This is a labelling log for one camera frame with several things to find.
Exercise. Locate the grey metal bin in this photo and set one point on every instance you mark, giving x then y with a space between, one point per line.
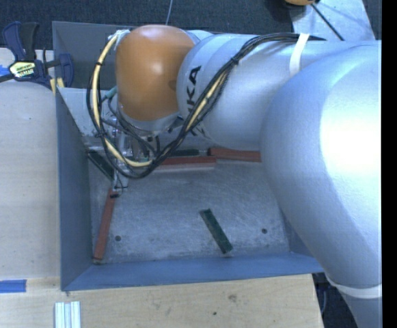
184 200

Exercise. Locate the dark green flat block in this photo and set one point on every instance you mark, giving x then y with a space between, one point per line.
101 164
185 152
216 231

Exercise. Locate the red-brown flat block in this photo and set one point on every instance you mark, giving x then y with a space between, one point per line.
104 224
191 160
235 154

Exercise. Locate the pale wood board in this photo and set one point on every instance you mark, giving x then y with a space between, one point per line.
24 183

